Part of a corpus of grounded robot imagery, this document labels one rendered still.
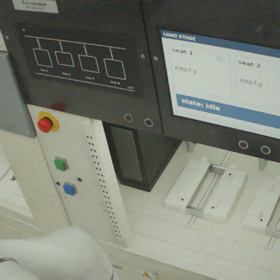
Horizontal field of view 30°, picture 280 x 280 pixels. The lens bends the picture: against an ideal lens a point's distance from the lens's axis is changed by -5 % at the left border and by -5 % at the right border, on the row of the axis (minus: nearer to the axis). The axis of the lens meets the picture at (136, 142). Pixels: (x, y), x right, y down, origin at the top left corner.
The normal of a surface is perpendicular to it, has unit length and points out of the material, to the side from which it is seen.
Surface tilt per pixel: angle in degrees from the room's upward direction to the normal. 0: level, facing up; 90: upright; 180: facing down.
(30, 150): 90
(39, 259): 70
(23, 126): 90
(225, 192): 0
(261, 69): 90
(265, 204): 0
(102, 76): 90
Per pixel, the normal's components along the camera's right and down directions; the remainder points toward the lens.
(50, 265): 0.00, 0.46
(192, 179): -0.15, -0.73
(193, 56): -0.46, 0.65
